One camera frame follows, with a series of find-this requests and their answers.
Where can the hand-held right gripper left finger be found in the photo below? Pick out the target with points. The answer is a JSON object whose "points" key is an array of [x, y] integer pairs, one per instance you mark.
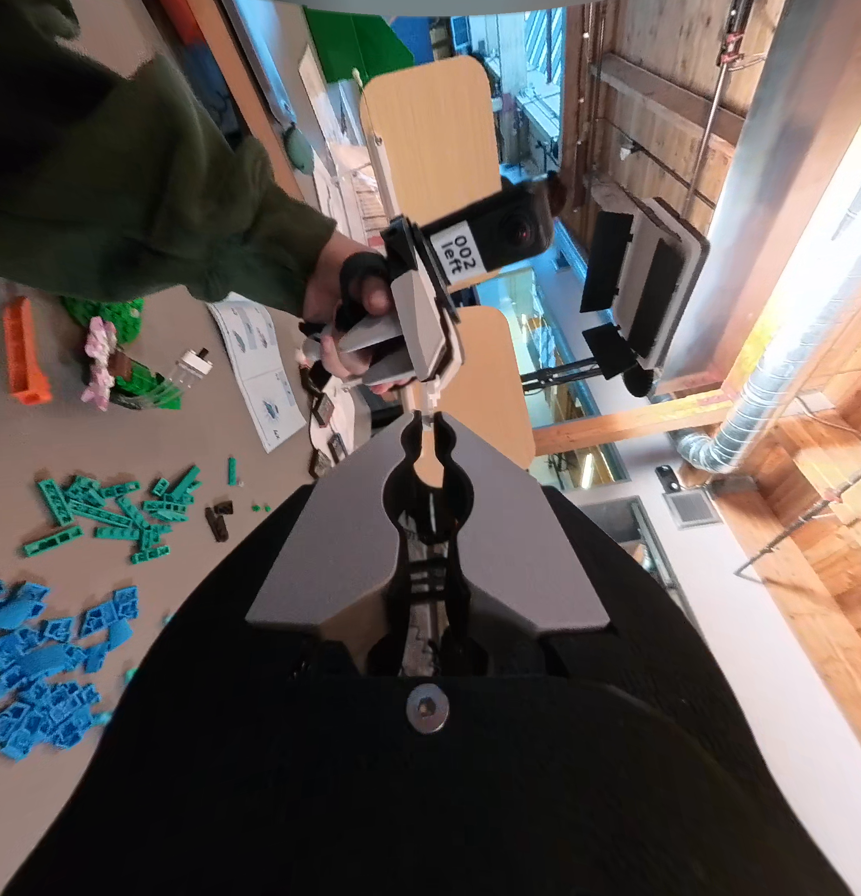
{"points": [[325, 553]]}

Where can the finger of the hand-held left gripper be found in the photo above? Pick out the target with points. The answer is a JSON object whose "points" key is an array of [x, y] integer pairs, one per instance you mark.
{"points": [[420, 329], [453, 353]]}

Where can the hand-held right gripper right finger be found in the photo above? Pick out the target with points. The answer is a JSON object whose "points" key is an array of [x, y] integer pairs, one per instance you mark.
{"points": [[528, 553]]}

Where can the small cream lego piece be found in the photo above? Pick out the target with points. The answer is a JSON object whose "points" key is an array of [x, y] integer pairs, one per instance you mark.
{"points": [[432, 402]]}

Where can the person's left forearm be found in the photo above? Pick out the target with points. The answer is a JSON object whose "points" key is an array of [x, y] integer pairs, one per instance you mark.
{"points": [[122, 175]]}

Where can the pile of teal lego bricks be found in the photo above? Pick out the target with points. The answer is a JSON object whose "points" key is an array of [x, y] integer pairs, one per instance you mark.
{"points": [[109, 511]]}

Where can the green lego flower model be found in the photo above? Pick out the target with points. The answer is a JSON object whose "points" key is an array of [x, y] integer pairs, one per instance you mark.
{"points": [[136, 378]]}

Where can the pile of blue lego bricks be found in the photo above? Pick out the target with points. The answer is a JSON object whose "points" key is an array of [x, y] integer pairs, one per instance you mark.
{"points": [[46, 672]]}

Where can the person's left hand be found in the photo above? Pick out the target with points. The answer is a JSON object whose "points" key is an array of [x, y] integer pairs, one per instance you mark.
{"points": [[325, 280]]}

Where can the teal round object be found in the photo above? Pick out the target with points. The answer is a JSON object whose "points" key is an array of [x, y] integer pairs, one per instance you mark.
{"points": [[299, 148]]}

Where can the instruction booklet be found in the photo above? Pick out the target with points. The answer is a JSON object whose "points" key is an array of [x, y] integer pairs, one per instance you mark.
{"points": [[262, 378]]}

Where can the green panel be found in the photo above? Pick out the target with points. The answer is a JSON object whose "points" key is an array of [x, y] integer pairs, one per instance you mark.
{"points": [[360, 38]]}

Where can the black studio light stand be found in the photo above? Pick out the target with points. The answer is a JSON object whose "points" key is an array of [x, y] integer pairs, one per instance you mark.
{"points": [[665, 294]]}

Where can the orange brick separator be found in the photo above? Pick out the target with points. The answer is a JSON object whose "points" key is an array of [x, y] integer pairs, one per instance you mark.
{"points": [[25, 357]]}

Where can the black camera battery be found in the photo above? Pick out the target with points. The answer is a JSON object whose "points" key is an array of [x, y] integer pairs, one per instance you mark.
{"points": [[320, 462], [322, 409], [337, 448]]}

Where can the wall vent grille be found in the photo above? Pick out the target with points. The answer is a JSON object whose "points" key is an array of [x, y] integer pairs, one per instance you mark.
{"points": [[693, 509]]}

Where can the silver flexible duct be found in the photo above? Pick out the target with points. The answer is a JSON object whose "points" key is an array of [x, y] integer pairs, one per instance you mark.
{"points": [[766, 392]]}

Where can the large metal duct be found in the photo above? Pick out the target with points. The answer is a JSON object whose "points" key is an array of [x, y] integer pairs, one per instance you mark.
{"points": [[787, 140]]}

